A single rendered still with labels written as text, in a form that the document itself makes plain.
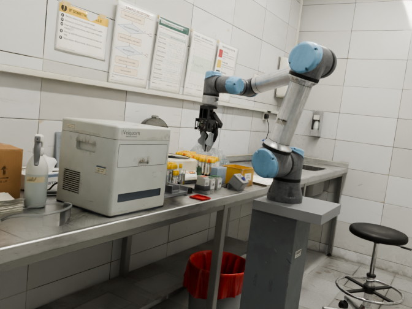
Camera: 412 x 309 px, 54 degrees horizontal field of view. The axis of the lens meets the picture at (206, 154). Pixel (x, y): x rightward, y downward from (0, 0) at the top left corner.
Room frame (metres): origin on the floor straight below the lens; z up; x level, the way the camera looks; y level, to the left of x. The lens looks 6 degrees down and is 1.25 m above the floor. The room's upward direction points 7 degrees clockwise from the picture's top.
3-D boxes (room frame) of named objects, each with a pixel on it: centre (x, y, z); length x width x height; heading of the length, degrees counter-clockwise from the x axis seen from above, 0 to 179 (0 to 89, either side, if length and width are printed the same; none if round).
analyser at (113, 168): (1.46, 0.32, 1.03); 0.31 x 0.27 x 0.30; 148
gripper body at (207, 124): (1.83, 0.01, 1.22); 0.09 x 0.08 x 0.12; 147
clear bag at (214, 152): (2.81, -0.08, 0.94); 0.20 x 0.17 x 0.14; 120
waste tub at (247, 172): (2.19, -0.19, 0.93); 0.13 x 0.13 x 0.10; 55
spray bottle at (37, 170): (1.29, 0.54, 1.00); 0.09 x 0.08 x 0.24; 58
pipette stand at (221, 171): (2.07, -0.08, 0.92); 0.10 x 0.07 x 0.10; 150
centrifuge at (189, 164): (2.14, 0.17, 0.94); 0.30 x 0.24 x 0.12; 49
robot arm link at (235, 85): (1.78, -0.08, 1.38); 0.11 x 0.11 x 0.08; 48
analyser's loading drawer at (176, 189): (1.57, 0.14, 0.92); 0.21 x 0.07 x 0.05; 148
